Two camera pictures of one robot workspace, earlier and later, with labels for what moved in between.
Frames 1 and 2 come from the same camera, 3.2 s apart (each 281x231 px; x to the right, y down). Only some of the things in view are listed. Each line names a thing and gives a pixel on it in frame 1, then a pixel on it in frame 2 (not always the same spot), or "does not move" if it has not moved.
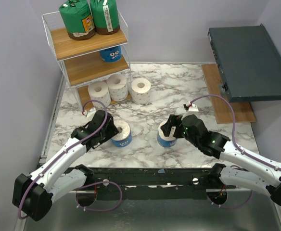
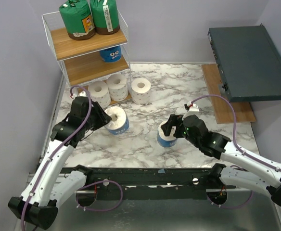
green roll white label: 106,16 does not move
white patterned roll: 117,85 does not move
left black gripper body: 106,134 → 97,119
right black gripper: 170,126 does not move
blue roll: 123,138 → 120,124
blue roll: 166,141 does not move
